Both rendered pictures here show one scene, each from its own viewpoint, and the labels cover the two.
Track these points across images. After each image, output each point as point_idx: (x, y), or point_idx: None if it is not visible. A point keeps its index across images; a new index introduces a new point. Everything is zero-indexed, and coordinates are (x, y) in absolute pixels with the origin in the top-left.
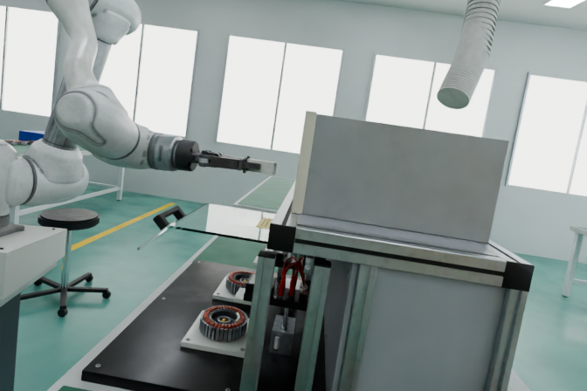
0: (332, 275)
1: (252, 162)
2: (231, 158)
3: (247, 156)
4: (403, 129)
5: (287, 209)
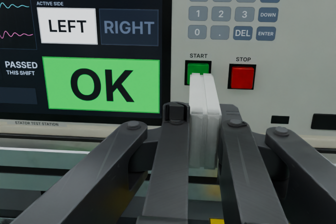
0: (130, 217)
1: (222, 117)
2: (310, 161)
3: (189, 107)
4: None
5: (330, 153)
